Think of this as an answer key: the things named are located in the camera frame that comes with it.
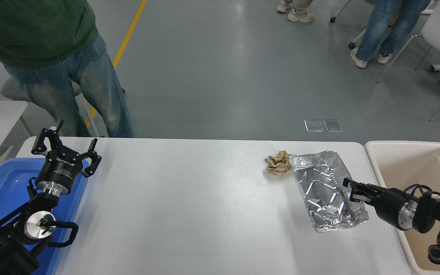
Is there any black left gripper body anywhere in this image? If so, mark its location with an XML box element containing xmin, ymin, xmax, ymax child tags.
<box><xmin>36</xmin><ymin>151</ymin><xmax>82</xmax><ymax>188</ymax></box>

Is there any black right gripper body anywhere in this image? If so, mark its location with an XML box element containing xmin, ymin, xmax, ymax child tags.
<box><xmin>376</xmin><ymin>189</ymin><xmax>409</xmax><ymax>230</ymax></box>

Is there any silver foil tray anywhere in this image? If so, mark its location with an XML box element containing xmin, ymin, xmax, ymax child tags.
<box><xmin>288</xmin><ymin>150</ymin><xmax>369</xmax><ymax>233</ymax></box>

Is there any large pale bin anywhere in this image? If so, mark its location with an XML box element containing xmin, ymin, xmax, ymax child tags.
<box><xmin>364</xmin><ymin>141</ymin><xmax>440</xmax><ymax>275</ymax></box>

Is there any blue plastic tray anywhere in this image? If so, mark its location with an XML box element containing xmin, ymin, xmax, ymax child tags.
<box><xmin>0</xmin><ymin>158</ymin><xmax>89</xmax><ymax>275</ymax></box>

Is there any crumpled tan paper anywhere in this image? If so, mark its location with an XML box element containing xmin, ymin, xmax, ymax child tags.
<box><xmin>264</xmin><ymin>150</ymin><xmax>292</xmax><ymax>176</ymax></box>

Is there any person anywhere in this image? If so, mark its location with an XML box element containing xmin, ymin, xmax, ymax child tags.
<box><xmin>0</xmin><ymin>0</ymin><xmax>134</xmax><ymax>138</ymax></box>
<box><xmin>350</xmin><ymin>0</ymin><xmax>432</xmax><ymax>69</ymax></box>
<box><xmin>277</xmin><ymin>0</ymin><xmax>315</xmax><ymax>23</ymax></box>

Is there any white rolling chair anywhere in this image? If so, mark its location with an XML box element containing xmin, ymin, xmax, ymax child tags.
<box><xmin>330</xmin><ymin>0</ymin><xmax>366</xmax><ymax>49</ymax></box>

